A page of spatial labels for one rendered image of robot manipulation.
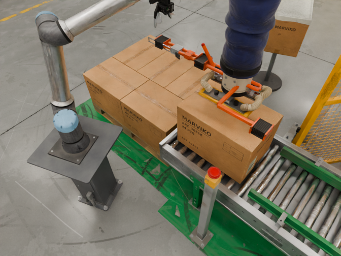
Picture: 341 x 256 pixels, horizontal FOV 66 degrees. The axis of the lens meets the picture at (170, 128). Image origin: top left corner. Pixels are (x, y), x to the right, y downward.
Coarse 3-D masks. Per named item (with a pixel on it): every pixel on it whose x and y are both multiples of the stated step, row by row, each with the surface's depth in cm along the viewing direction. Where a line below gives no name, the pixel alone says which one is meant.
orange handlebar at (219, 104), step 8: (168, 48) 175; (184, 48) 173; (184, 56) 169; (192, 56) 170; (216, 64) 161; (216, 72) 159; (232, 88) 146; (256, 88) 146; (224, 96) 142; (232, 112) 135; (248, 120) 131
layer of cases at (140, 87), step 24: (144, 48) 299; (96, 72) 273; (120, 72) 272; (144, 72) 271; (168, 72) 270; (192, 72) 269; (96, 96) 282; (120, 96) 249; (144, 96) 248; (168, 96) 247; (120, 120) 276; (144, 120) 234; (168, 120) 227
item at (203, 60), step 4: (196, 56) 163; (200, 56) 165; (204, 56) 165; (196, 60) 161; (200, 60) 162; (204, 60) 162; (208, 60) 160; (196, 64) 164; (200, 64) 161; (204, 64) 159; (208, 64) 163; (200, 68) 163; (204, 68) 162
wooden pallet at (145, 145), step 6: (96, 108) 306; (102, 114) 306; (108, 114) 290; (114, 120) 299; (126, 132) 284; (132, 132) 272; (132, 138) 282; (138, 138) 282; (144, 144) 276; (150, 150) 271; (156, 150) 256; (156, 156) 266; (162, 162) 263
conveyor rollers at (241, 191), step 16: (176, 144) 211; (192, 160) 203; (224, 176) 192; (256, 176) 191; (272, 176) 190; (288, 176) 189; (304, 176) 189; (240, 192) 182; (272, 192) 182; (288, 192) 183; (304, 208) 176; (320, 208) 174; (336, 208) 173; (304, 224) 168; (304, 240) 162; (336, 240) 161
